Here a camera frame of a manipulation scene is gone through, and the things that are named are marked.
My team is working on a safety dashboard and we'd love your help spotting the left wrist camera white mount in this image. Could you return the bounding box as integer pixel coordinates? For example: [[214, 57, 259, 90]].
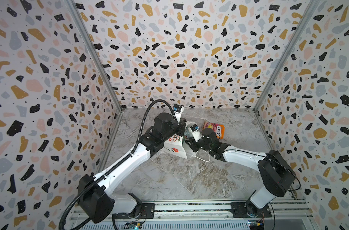
[[173, 104, 184, 123]]

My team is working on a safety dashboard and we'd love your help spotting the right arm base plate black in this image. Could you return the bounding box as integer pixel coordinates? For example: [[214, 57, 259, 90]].
[[230, 202, 272, 218]]

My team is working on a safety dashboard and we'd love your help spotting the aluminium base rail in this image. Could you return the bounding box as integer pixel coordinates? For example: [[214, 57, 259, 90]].
[[83, 199, 319, 230]]

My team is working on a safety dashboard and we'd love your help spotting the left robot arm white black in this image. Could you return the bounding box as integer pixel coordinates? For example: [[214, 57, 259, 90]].
[[78, 111, 186, 223]]

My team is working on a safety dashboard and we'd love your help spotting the left corner aluminium post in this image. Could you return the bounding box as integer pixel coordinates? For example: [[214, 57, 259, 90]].
[[63, 0, 123, 112]]

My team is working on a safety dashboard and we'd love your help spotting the white paper bag red flower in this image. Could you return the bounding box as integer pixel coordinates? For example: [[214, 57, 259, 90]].
[[164, 122, 210, 163]]

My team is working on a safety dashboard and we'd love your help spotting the right circuit board with wires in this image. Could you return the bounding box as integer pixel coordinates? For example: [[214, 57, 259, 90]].
[[248, 220, 264, 230]]

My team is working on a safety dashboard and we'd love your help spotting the right corner aluminium post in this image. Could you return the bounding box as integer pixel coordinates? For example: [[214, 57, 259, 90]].
[[253, 0, 322, 112]]

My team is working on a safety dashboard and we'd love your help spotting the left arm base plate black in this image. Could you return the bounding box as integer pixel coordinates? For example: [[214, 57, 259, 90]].
[[114, 203, 155, 220]]

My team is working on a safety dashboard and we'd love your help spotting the teal pink Fox's candy packet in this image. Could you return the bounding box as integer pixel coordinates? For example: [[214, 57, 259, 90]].
[[184, 127, 193, 140]]

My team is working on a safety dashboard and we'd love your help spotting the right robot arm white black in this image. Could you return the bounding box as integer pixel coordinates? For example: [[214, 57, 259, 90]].
[[185, 126, 296, 217]]

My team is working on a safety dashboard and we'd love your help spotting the black corrugated cable conduit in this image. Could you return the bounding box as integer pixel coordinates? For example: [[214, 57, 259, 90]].
[[58, 99, 178, 230]]

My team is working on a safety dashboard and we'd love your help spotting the left green circuit board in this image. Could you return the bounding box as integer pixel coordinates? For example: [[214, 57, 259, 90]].
[[122, 221, 143, 230]]

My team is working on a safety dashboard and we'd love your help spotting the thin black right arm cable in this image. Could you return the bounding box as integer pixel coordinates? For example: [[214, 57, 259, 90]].
[[229, 148, 302, 192]]

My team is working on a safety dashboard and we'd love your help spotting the orange pink Fox's candy packet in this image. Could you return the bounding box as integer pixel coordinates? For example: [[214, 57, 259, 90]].
[[203, 122, 225, 140]]

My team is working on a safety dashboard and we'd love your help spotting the corner aluminium post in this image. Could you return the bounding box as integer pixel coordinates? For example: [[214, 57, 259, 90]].
[[253, 0, 322, 112], [63, 0, 123, 112]]

